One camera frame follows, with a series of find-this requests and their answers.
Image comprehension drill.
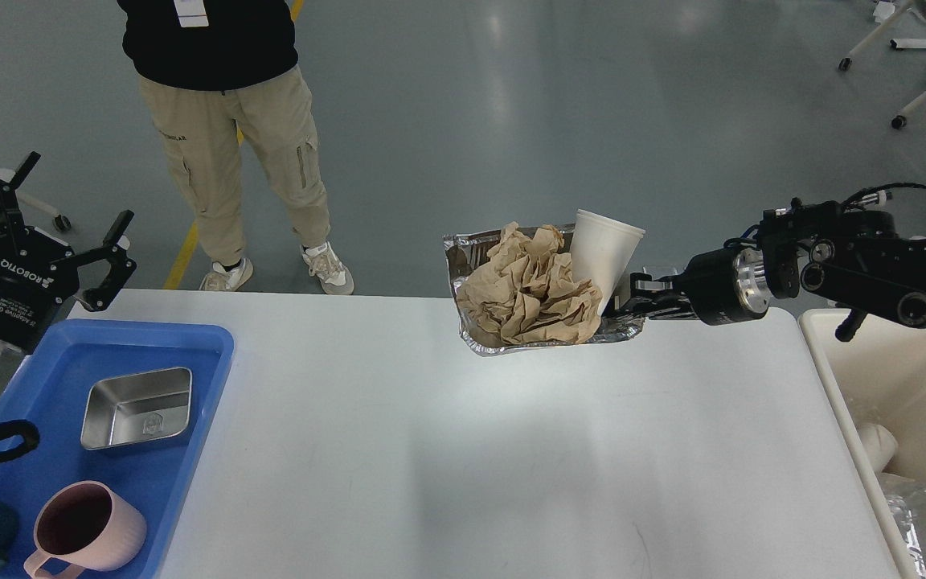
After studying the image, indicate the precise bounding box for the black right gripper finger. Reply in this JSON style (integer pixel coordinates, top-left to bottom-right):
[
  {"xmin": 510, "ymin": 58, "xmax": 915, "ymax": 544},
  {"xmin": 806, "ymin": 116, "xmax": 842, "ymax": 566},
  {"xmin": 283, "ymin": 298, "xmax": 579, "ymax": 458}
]
[
  {"xmin": 615, "ymin": 294, "xmax": 699, "ymax": 320},
  {"xmin": 629, "ymin": 273, "xmax": 686, "ymax": 299}
]

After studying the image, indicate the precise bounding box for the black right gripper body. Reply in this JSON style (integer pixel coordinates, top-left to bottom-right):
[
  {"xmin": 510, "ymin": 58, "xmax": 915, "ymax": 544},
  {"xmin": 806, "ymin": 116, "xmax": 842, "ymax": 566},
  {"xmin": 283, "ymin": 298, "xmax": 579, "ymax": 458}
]
[{"xmin": 681, "ymin": 246, "xmax": 774, "ymax": 326}]

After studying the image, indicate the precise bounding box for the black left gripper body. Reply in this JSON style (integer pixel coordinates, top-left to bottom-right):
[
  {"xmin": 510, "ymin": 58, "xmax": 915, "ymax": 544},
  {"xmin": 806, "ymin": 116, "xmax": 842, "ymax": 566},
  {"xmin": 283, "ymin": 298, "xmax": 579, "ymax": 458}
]
[{"xmin": 0, "ymin": 228, "xmax": 77, "ymax": 353}]

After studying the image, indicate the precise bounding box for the white paper cup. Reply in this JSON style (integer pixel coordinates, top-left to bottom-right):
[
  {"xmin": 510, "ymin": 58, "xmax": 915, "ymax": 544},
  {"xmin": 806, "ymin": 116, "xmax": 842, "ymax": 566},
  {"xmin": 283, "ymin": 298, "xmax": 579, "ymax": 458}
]
[{"xmin": 570, "ymin": 209, "xmax": 646, "ymax": 314}]

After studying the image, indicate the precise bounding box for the stainless steel rectangular dish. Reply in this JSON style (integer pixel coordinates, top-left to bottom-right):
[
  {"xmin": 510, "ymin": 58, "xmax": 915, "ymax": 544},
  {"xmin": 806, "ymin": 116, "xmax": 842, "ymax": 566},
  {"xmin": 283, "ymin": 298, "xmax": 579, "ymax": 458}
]
[{"xmin": 80, "ymin": 367, "xmax": 195, "ymax": 454}]

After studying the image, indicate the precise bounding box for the brown paper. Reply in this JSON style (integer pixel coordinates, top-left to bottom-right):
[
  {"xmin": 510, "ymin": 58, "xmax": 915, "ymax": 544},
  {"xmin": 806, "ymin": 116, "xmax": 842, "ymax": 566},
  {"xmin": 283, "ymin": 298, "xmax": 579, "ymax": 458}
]
[{"xmin": 455, "ymin": 221, "xmax": 602, "ymax": 346}]

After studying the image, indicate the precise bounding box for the aluminium foil tray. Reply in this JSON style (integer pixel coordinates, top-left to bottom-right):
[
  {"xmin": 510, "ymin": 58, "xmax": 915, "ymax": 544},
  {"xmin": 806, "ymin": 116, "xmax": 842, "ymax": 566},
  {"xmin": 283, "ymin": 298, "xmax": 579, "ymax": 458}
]
[{"xmin": 442, "ymin": 228, "xmax": 646, "ymax": 358}]

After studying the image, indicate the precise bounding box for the pink ribbed mug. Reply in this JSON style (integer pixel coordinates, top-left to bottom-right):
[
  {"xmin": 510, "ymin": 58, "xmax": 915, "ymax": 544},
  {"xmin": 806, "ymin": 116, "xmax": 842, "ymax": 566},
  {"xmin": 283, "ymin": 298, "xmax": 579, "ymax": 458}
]
[{"xmin": 23, "ymin": 480, "xmax": 147, "ymax": 578}]

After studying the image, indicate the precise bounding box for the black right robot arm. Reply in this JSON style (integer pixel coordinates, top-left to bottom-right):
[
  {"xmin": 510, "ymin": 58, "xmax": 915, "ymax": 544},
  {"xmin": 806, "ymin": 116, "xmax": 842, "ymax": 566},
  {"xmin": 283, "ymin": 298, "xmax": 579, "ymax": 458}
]
[{"xmin": 605, "ymin": 183, "xmax": 926, "ymax": 343}]

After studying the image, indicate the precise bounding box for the blue plastic tray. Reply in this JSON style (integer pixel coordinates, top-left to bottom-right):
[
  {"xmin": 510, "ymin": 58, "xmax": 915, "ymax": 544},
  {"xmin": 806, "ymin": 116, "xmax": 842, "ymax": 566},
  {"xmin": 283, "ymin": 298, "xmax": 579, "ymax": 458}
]
[{"xmin": 0, "ymin": 319, "xmax": 235, "ymax": 578}]

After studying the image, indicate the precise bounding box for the beige plastic bin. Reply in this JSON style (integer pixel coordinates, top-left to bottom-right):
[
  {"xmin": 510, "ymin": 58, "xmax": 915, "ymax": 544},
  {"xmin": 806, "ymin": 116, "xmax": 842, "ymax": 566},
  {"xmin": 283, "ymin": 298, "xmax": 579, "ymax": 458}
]
[{"xmin": 800, "ymin": 309, "xmax": 926, "ymax": 578}]

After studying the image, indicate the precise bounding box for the crumpled white cup in bin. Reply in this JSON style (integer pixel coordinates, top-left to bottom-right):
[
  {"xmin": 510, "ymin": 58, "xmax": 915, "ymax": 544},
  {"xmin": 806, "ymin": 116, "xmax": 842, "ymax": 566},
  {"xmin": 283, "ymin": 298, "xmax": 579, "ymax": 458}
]
[{"xmin": 857, "ymin": 422, "xmax": 898, "ymax": 474}]

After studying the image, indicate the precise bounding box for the person in beige trousers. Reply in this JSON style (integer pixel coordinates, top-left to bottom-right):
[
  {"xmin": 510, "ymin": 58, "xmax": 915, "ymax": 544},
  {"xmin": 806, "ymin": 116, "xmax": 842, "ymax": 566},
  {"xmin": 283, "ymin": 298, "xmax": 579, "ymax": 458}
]
[{"xmin": 118, "ymin": 1, "xmax": 355, "ymax": 294}]

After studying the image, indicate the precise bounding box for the white name badge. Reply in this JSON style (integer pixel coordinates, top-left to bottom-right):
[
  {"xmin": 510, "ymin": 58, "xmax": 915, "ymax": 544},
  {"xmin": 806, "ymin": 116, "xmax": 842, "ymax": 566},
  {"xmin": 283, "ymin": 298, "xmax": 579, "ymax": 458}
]
[{"xmin": 173, "ymin": 0, "xmax": 209, "ymax": 28}]

